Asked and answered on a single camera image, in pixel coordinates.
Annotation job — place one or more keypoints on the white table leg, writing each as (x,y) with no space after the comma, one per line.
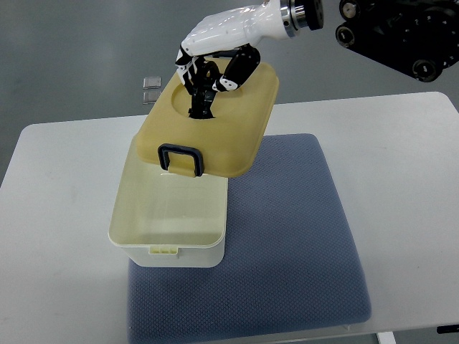
(386,338)

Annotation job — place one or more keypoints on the blue grey fabric mat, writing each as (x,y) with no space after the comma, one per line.
(290,261)

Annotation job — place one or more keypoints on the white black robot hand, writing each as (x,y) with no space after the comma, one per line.
(242,29)

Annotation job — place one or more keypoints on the white storage box base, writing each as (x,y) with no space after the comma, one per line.
(161,219)

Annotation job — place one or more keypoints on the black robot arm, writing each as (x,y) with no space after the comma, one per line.
(416,38)

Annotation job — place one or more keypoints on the upper metal floor plate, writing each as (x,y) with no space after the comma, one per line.
(152,82)

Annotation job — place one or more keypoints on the yellow storage box lid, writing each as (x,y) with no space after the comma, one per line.
(224,145)

